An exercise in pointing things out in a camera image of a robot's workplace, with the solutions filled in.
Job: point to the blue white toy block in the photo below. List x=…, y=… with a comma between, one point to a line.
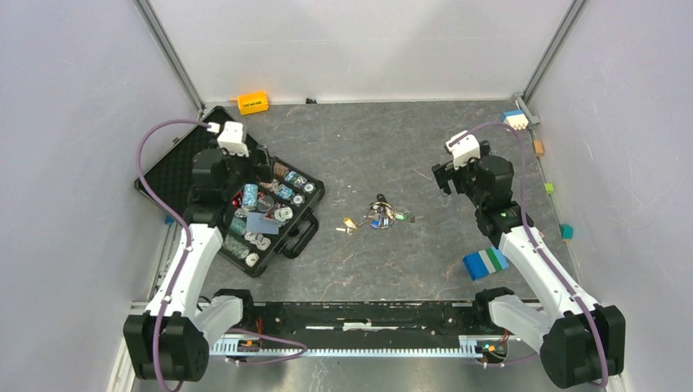
x=516, y=119

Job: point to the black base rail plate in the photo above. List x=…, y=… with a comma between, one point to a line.
x=371, y=327

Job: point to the small teal cube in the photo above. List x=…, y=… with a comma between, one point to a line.
x=567, y=231

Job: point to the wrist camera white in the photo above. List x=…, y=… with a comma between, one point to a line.
x=232, y=139
x=463, y=147

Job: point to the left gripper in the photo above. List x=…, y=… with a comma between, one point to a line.
x=259, y=173

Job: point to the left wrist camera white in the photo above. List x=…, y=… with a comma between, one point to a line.
x=232, y=139

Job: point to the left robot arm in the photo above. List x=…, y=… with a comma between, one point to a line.
x=170, y=340

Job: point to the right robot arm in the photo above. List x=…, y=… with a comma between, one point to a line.
x=577, y=339

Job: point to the blue playing card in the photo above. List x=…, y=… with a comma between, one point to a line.
x=257, y=223

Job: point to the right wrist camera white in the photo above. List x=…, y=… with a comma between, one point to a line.
x=463, y=147

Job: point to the blue green white block stack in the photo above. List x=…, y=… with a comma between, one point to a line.
x=485, y=262

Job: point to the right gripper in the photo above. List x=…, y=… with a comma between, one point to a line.
x=444, y=173

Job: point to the orange yellow toy block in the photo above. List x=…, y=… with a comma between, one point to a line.
x=252, y=103

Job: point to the black poker chip case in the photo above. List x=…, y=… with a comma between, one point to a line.
x=201, y=182

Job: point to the key with yellow tag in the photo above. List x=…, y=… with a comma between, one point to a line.
x=348, y=226

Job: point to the keyring with keys bunch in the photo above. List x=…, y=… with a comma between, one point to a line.
x=380, y=214

